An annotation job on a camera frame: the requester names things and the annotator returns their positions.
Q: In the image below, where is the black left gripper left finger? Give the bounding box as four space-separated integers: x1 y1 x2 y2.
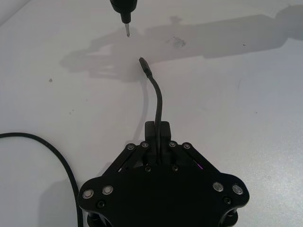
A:
80 121 157 204

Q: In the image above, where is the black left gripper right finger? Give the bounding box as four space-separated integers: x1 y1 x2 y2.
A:
158 120 251 205

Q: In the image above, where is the black cable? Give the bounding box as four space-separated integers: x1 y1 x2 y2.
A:
0 132 84 227

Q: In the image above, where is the black corded tool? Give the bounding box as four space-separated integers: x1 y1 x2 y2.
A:
109 0 138 38

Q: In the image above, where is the thin dark cable with plug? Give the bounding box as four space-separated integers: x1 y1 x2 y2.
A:
138 56 164 166

